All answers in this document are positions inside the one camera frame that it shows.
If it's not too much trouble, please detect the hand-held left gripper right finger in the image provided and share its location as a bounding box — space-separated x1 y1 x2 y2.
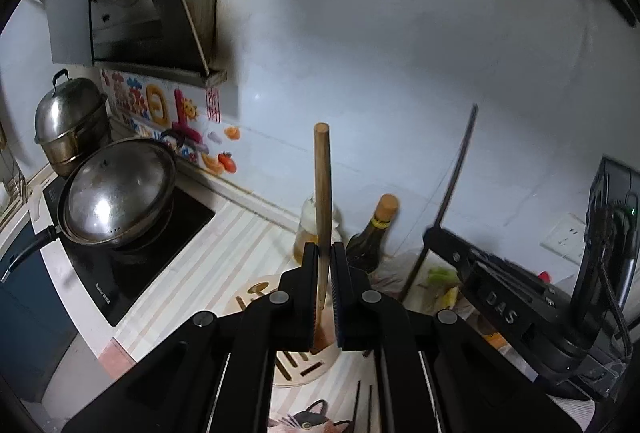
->
330 242 596 433

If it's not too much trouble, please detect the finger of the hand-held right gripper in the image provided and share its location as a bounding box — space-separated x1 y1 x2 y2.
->
423 225 479 275

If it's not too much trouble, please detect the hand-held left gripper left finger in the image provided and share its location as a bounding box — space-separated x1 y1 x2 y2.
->
60 242 321 433

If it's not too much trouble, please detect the cream utensil holder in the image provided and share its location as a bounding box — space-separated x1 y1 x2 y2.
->
224 273 342 387

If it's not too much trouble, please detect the wooden chopstick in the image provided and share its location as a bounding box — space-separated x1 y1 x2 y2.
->
311 123 332 355

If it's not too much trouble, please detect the clear plastic bag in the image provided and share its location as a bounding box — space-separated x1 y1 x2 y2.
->
372 250 501 349

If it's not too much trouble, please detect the dark glass bottle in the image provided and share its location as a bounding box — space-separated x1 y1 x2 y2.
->
345 194 400 275

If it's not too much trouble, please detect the glass jar with yellow liquid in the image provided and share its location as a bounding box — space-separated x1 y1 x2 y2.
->
292 194 342 265

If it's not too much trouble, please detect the cat printed mat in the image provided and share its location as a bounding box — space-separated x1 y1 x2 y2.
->
267 399 353 433

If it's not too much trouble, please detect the black induction cooktop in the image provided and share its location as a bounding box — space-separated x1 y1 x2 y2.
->
42 178 217 327

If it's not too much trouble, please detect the black wok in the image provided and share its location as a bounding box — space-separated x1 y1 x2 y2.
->
0 138 177 285

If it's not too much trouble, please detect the stainless steel wok lid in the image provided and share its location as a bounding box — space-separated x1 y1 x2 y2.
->
62 140 176 245

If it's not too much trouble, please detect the blue cabinet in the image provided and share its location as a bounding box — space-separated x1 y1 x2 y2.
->
0 212 78 405

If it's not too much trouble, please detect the stainless steel steamer pot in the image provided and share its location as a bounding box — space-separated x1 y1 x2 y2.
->
34 69 112 177

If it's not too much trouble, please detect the white wall socket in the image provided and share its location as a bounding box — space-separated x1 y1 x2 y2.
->
540 212 589 262

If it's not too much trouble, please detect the black cable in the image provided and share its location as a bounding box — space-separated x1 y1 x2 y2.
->
597 205 633 356

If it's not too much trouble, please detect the colourful wall sticker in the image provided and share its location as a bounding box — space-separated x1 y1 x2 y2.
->
100 68 240 176

